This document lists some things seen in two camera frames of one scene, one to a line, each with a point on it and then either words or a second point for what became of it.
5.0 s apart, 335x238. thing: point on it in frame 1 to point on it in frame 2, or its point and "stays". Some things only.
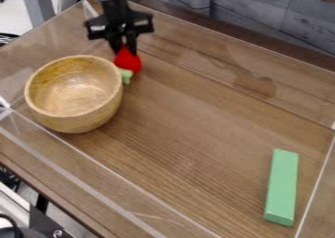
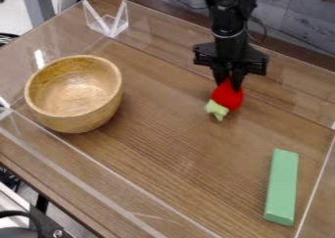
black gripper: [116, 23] to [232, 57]
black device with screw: [41, 227] stays
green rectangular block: [282, 188] stays
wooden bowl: [73, 92] stays
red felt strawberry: [127, 64] to [226, 100]
